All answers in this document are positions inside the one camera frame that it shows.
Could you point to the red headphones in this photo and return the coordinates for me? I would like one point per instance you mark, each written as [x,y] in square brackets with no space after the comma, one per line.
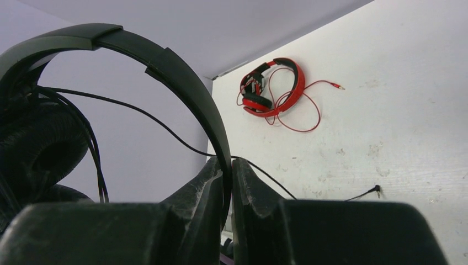
[256,97]

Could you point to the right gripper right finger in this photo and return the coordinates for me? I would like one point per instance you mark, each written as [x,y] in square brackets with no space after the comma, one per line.
[269,229]

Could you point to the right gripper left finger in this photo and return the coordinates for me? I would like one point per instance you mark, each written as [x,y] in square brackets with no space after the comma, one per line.
[185,228]

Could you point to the small black headphones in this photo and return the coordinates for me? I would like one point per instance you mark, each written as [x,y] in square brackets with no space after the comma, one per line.
[44,136]

